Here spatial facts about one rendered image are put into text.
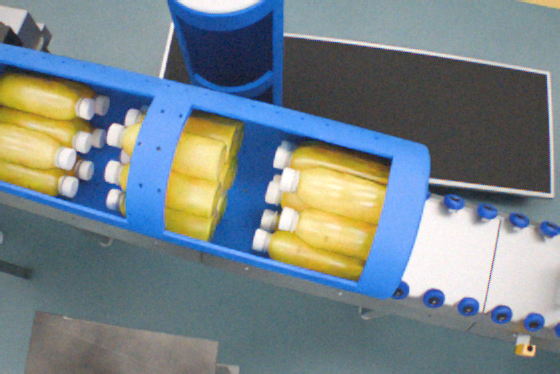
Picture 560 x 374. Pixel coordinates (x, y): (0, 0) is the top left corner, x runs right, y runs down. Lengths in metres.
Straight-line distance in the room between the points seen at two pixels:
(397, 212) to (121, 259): 1.44
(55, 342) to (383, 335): 1.30
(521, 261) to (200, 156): 0.72
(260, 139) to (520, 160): 1.29
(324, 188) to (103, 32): 1.74
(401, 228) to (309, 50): 1.39
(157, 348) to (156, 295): 1.05
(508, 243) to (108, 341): 0.84
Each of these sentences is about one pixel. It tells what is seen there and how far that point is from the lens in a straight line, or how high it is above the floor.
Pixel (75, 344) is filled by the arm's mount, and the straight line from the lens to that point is 1.17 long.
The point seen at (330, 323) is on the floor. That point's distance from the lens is 2.13.
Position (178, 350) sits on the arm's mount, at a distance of 1.13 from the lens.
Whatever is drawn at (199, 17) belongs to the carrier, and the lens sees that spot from 1.32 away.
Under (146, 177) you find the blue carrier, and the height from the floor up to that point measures 1.22.
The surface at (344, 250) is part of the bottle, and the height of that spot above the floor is 1.13.
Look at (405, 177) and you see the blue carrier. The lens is 0.95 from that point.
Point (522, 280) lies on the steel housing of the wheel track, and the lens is 1.31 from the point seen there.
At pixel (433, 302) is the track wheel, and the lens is 1.20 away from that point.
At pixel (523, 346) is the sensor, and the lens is 1.29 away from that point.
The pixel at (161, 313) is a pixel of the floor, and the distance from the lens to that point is 2.16.
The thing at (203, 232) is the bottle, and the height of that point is 1.09.
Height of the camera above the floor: 2.12
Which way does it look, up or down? 75 degrees down
